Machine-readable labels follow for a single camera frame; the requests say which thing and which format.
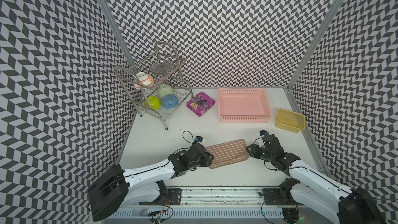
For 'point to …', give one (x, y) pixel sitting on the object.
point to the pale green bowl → (164, 89)
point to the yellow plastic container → (289, 121)
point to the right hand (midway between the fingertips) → (249, 151)
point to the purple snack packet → (200, 104)
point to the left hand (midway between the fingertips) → (209, 158)
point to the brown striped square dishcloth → (227, 153)
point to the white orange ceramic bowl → (143, 80)
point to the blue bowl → (170, 101)
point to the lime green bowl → (154, 102)
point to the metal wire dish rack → (157, 85)
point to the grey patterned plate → (162, 67)
